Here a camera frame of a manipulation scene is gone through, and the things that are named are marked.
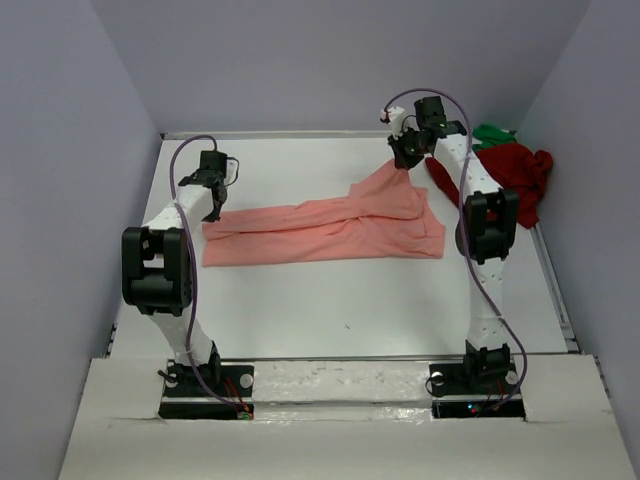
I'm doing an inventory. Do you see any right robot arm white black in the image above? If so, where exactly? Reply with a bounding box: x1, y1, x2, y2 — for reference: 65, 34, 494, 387
381, 90, 521, 398

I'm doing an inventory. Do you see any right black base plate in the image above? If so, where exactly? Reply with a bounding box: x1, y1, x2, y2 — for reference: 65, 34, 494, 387
425, 362, 526, 420

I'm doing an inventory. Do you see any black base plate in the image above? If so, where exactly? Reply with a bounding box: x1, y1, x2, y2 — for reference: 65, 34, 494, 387
425, 362, 526, 420
157, 362, 255, 421

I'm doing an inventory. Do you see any red t shirt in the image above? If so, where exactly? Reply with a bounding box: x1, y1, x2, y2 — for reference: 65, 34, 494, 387
424, 143, 555, 231

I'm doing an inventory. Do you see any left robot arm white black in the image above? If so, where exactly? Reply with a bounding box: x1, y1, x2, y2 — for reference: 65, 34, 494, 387
121, 149, 230, 398

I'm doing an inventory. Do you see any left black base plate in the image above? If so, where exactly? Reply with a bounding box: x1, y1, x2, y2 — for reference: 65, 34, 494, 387
157, 362, 255, 421

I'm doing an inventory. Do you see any pink t shirt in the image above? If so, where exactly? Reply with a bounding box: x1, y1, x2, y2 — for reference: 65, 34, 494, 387
202, 161, 446, 267

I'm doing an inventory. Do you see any aluminium rail front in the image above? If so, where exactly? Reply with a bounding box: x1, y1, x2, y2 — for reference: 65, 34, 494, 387
222, 354, 463, 363

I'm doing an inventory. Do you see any aluminium rail back edge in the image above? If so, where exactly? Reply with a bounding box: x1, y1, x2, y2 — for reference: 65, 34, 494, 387
160, 130, 390, 141

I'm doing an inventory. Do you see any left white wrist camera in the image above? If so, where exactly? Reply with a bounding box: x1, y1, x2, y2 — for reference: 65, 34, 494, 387
225, 157, 240, 186

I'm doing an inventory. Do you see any green t shirt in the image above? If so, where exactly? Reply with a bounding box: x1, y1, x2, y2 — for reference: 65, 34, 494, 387
473, 124, 517, 151

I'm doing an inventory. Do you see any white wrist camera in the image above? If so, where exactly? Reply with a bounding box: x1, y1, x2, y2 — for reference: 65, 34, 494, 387
225, 157, 240, 186
380, 106, 408, 139

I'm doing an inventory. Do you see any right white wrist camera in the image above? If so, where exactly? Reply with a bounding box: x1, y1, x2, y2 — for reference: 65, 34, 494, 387
380, 106, 408, 139

